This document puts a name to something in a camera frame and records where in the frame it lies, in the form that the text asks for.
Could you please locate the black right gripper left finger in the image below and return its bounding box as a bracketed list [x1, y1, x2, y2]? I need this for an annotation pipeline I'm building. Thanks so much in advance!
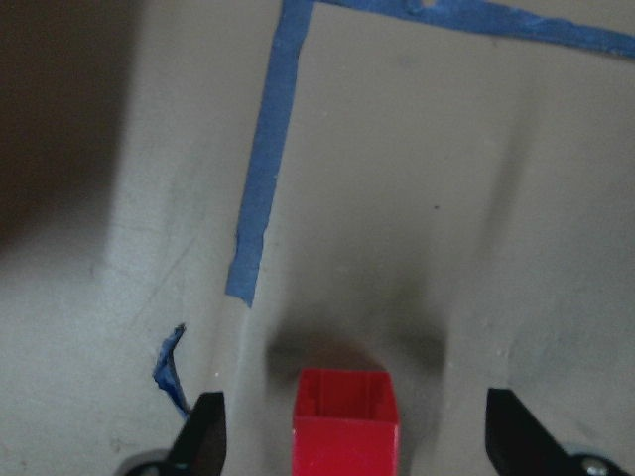
[166, 392, 227, 476]

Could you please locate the red toy block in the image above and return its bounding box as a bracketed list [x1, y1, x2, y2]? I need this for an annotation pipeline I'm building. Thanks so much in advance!
[292, 368, 400, 476]

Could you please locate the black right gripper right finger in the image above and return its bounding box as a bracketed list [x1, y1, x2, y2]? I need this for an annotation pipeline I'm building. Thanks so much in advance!
[485, 388, 577, 476]

